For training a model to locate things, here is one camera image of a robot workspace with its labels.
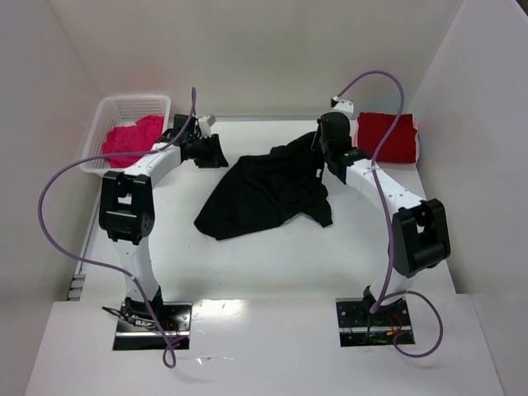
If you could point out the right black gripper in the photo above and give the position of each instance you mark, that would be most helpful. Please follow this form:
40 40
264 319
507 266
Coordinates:
326 154

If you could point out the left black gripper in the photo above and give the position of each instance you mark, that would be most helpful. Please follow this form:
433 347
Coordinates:
210 151

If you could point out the black t shirt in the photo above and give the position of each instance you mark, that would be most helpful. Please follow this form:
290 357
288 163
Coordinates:
261 192

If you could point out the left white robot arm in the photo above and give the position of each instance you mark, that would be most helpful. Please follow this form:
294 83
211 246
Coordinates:
127 206

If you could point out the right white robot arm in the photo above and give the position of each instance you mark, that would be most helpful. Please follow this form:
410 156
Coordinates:
417 228

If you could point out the folded red t shirt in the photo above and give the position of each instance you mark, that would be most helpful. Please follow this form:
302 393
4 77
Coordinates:
399 147

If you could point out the magenta t shirt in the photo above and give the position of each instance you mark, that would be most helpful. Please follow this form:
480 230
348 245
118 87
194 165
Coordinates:
139 137

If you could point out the white plastic basket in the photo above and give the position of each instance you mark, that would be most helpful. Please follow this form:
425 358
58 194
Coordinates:
127 123

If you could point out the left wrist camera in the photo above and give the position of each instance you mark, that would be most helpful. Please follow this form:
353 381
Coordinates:
204 126

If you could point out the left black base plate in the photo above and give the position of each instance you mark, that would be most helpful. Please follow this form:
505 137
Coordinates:
138 332

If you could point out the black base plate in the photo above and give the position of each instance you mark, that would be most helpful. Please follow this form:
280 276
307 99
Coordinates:
138 332
358 328

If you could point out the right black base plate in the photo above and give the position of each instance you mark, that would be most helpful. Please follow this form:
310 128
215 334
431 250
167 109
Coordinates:
358 328

